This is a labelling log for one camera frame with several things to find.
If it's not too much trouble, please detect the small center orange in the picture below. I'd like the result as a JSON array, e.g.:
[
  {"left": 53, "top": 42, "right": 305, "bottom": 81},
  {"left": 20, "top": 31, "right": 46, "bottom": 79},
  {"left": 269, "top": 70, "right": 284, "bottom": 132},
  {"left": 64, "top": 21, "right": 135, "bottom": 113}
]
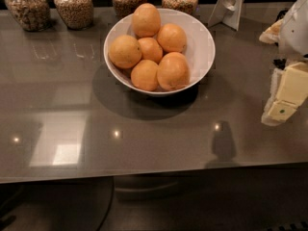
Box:
[{"left": 139, "top": 38, "right": 163, "bottom": 64}]

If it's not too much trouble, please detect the white standing card holder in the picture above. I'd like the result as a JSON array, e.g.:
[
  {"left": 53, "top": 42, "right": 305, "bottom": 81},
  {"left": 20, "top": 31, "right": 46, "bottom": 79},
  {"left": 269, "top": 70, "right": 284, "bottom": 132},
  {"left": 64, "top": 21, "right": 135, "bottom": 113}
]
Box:
[{"left": 208, "top": 0, "right": 244, "bottom": 31}]

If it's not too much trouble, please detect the leftmost glass grain jar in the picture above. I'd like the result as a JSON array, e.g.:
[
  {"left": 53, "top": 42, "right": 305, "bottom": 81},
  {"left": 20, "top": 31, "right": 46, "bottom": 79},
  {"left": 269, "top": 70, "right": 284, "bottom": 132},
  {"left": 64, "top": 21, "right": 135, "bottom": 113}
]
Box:
[{"left": 5, "top": 0, "right": 51, "bottom": 32}]

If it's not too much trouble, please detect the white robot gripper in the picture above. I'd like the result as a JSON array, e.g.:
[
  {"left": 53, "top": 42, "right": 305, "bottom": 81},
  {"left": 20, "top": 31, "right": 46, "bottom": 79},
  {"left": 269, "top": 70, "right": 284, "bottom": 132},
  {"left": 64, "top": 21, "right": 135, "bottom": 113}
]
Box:
[{"left": 259, "top": 0, "right": 308, "bottom": 126}]

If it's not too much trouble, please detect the white ceramic bowl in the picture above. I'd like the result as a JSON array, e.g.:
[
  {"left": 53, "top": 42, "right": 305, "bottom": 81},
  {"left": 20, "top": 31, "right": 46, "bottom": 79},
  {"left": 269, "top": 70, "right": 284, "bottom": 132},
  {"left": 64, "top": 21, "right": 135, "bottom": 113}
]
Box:
[{"left": 103, "top": 9, "right": 216, "bottom": 97}]

